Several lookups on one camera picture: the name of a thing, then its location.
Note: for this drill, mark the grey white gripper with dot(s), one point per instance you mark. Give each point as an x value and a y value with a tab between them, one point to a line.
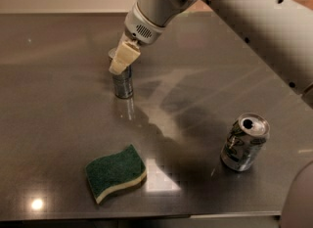
141	28

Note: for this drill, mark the silver blue redbull can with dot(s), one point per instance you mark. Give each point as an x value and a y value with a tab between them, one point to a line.
123	86

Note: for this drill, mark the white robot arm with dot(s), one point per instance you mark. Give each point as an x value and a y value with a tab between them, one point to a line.
280	32

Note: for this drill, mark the silver green 7up can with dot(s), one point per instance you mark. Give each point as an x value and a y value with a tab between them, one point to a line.
244	141

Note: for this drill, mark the green yellow sponge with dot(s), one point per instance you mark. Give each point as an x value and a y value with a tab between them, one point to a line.
113	173

